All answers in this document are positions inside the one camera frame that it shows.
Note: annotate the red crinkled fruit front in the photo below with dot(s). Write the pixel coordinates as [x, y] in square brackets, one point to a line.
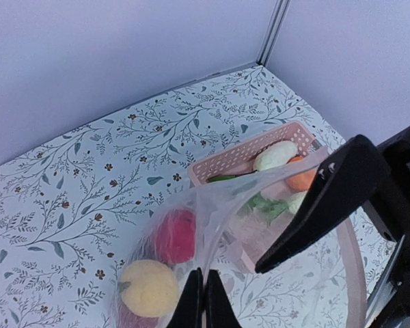
[174, 240]

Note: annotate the green leafy vegetable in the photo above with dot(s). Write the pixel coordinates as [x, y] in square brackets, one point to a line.
[269, 209]

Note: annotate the floral patterned table mat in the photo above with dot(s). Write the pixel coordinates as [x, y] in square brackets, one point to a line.
[71, 209]

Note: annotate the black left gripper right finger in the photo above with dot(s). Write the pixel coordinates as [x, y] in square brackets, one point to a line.
[218, 309]

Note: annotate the dark maroon crinkled fruit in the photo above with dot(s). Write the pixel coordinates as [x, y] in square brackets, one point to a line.
[127, 319]

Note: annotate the white oblong vegetable front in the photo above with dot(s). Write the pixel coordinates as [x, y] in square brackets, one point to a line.
[294, 202]

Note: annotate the yellow fruit with leaf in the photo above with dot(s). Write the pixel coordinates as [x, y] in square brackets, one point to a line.
[149, 288]

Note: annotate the pink perforated plastic basket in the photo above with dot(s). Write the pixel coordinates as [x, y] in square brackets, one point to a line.
[248, 238]

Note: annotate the orange crinkled fruit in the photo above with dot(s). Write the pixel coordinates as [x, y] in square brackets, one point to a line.
[302, 181]

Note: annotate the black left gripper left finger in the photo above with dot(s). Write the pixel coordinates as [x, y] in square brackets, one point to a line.
[188, 312]

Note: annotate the right aluminium corner post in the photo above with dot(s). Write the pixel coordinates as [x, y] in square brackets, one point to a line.
[275, 24]

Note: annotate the white oblong vegetable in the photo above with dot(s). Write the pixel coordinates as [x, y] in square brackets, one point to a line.
[275, 155]
[294, 202]

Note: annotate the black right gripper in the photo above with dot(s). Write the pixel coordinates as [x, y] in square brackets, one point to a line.
[356, 174]

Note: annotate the clear zip top bag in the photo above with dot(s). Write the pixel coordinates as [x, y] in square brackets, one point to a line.
[323, 286]

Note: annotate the white oblong vegetable rear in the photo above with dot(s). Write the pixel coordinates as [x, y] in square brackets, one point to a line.
[275, 155]

